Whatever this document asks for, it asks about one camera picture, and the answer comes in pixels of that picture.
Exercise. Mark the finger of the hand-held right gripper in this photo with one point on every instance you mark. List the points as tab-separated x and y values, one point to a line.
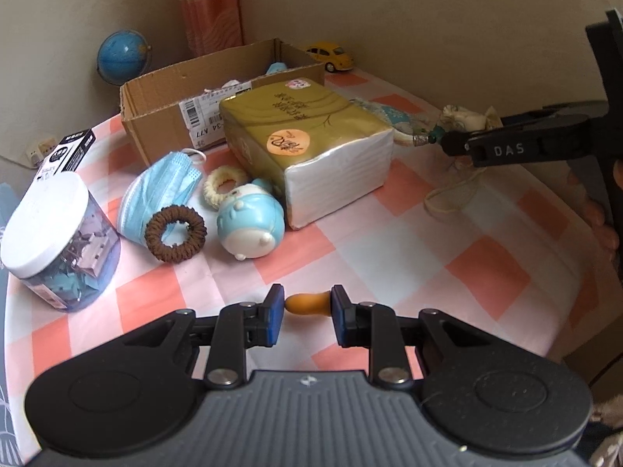
564	111
506	148

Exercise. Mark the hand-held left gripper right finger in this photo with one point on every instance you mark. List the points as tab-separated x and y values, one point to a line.
340	316

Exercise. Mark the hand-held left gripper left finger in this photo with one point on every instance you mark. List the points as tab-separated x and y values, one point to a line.
275	314

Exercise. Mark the small orange squishy toy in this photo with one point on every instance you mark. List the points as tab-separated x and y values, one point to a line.
306	303

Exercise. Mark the blue and white plush toy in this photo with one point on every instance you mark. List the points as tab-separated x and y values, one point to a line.
248	224

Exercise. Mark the cream scrunchie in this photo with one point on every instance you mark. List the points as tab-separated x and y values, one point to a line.
210	189

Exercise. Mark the blue face mask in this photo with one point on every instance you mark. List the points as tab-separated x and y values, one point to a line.
155	185

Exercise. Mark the cardboard box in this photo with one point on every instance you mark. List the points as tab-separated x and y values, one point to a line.
155	102

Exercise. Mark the person's right hand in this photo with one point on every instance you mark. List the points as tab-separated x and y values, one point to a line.
596	214

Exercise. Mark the pink checkered tablecloth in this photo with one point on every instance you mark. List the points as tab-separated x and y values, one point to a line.
438	233

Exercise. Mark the brown scrunchie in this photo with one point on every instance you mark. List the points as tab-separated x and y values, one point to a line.
153	238

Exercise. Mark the yellow toy car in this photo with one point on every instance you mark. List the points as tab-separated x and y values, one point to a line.
336	56

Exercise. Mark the small light blue toy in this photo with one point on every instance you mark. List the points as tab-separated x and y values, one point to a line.
276	68

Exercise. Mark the clear jar with white lid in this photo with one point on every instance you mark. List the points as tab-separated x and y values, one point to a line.
48	219

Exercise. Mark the black and white small box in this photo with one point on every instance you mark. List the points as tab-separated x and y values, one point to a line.
73	151

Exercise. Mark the blue globe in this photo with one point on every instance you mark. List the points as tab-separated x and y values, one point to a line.
119	56

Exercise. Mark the pink orange curtain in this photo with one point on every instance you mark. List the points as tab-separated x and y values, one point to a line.
209	9

